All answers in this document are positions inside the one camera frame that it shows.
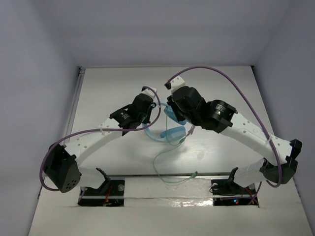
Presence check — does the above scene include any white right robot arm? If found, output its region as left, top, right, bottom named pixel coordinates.
left=167, top=86, right=302, bottom=193

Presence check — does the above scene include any green headphone cable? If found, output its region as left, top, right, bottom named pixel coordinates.
left=152, top=115, right=199, bottom=185

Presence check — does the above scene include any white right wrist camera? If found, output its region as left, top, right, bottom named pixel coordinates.
left=164, top=76, right=186, bottom=93

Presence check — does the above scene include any white front platform board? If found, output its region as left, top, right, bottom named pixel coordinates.
left=30, top=182, right=312, bottom=236

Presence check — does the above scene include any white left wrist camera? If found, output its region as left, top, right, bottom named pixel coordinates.
left=141, top=86, right=157, bottom=100

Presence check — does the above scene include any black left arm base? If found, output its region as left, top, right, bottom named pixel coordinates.
left=77, top=168, right=125, bottom=207

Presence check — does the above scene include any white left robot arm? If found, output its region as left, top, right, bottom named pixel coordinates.
left=41, top=87, right=156, bottom=193

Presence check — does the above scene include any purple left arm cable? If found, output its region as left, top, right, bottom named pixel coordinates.
left=40, top=86, right=158, bottom=205

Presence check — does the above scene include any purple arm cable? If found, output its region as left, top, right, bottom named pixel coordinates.
left=40, top=86, right=158, bottom=205
left=167, top=66, right=284, bottom=205

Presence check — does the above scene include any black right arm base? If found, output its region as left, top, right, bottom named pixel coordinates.
left=209, top=168, right=259, bottom=207

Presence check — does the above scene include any aluminium rail left side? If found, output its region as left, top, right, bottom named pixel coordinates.
left=61, top=66, right=86, bottom=138

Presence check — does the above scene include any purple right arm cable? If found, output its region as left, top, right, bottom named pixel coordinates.
left=167, top=66, right=284, bottom=205

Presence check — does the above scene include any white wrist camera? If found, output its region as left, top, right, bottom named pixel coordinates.
left=141, top=86, right=157, bottom=100
left=164, top=76, right=186, bottom=93

